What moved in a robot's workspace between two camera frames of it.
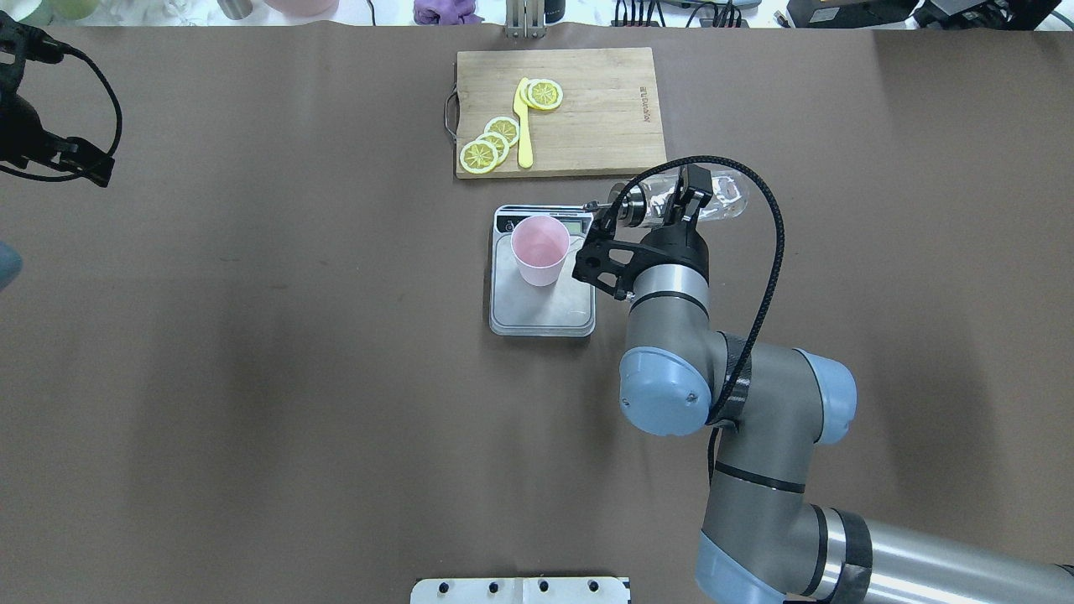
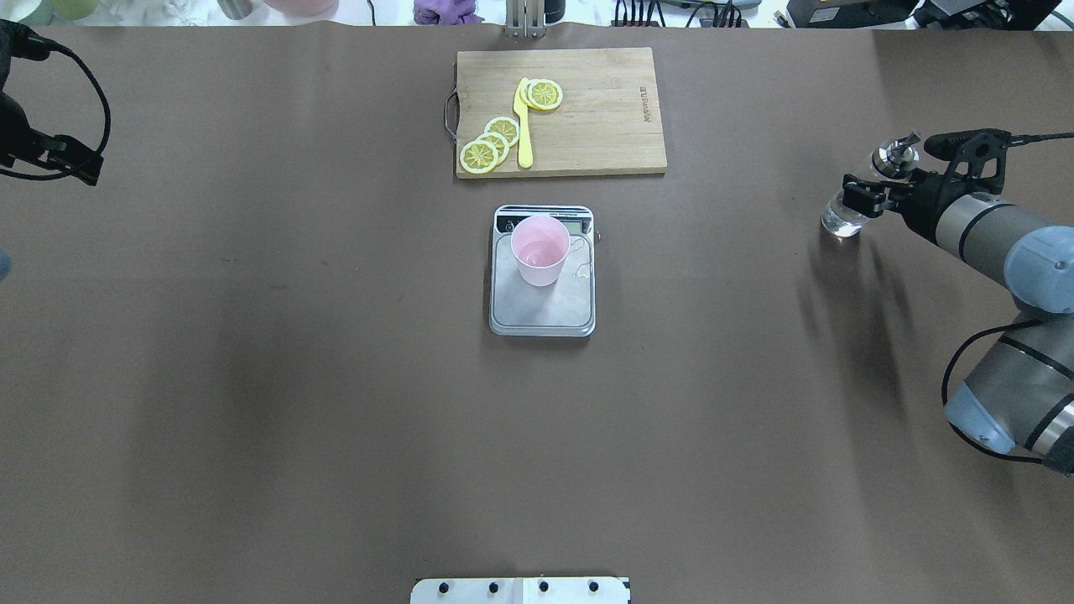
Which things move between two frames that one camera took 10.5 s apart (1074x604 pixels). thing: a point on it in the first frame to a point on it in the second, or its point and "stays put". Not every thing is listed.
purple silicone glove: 445,13 stays put
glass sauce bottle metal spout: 649,199 to 891,160
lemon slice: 544,94 stays put
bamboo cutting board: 608,122 stays put
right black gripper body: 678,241 to 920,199
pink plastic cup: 540,244 stays put
